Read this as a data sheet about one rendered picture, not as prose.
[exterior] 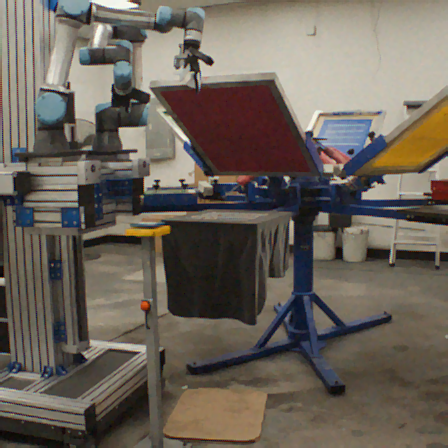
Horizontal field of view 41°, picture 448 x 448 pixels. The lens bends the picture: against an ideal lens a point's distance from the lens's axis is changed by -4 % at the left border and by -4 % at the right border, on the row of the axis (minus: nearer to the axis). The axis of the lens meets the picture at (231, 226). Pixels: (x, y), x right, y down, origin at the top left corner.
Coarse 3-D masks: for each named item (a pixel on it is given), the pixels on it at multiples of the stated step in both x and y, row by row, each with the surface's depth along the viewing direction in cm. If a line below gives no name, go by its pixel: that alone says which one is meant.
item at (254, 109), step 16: (224, 96) 261; (240, 96) 258; (256, 96) 256; (272, 96) 253; (240, 112) 270; (256, 112) 267; (272, 112) 264; (240, 128) 282; (256, 128) 279; (272, 128) 276; (288, 128) 274; (256, 144) 293; (272, 144) 289; (288, 144) 286; (256, 160) 307; (272, 160) 304; (288, 160) 300; (304, 160) 297
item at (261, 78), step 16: (160, 80) 265; (176, 80) 261; (208, 80) 254; (224, 80) 251; (240, 80) 248; (256, 80) 245; (272, 80) 243; (160, 96) 271; (288, 112) 262; (192, 144) 305; (304, 144) 283; (208, 160) 318
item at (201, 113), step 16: (176, 96) 268; (192, 96) 266; (208, 96) 263; (176, 112) 280; (192, 112) 278; (208, 112) 275; (224, 112) 272; (192, 128) 291; (208, 128) 288; (224, 128) 285; (208, 144) 302; (224, 144) 299; (240, 144) 296; (224, 160) 314; (240, 160) 311
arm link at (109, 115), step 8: (104, 104) 286; (96, 112) 288; (104, 112) 287; (112, 112) 287; (120, 112) 287; (96, 120) 289; (104, 120) 287; (112, 120) 288; (120, 120) 288; (96, 128) 290; (104, 128) 288; (112, 128) 289
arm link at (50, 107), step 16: (64, 0) 223; (80, 0) 225; (64, 16) 225; (80, 16) 227; (64, 32) 227; (64, 48) 227; (64, 64) 228; (48, 80) 228; (64, 80) 230; (48, 96) 225; (64, 96) 230; (48, 112) 227; (64, 112) 229
